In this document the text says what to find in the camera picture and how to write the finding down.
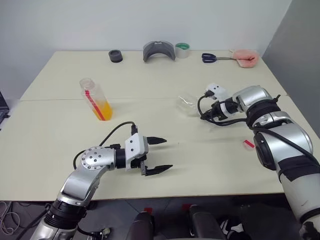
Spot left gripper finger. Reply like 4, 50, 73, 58
145, 164, 174, 177
147, 136, 168, 146

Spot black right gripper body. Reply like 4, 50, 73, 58
206, 101, 223, 122

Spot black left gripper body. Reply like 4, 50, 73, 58
130, 154, 148, 176

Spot clear wine glass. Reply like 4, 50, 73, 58
176, 93, 202, 117

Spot white red bottle cap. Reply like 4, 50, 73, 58
241, 139, 255, 151

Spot bottle of orange liquid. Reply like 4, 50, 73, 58
79, 77, 114, 121

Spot dark rounded shape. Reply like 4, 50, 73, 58
129, 211, 155, 240
188, 204, 226, 240

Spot pink cloth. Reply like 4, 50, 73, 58
229, 48, 260, 69

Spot grey tape roll green core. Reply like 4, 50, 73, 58
174, 42, 191, 59

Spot black round container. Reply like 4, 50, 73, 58
108, 49, 123, 63

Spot dark laptop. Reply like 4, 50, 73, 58
0, 89, 11, 126

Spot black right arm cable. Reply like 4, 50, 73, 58
197, 89, 320, 168

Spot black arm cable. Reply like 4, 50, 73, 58
197, 89, 320, 168
73, 121, 139, 171

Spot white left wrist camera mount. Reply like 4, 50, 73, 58
124, 133, 150, 173

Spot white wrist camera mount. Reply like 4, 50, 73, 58
205, 82, 232, 119
124, 133, 150, 173

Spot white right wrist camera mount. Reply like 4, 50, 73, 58
205, 82, 232, 119

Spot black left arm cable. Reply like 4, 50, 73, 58
73, 121, 139, 171

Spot blue handled scissors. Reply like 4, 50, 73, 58
201, 52, 236, 64

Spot black cord on floor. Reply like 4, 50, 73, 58
14, 202, 51, 229

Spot white cord on floor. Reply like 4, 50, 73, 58
0, 201, 21, 235

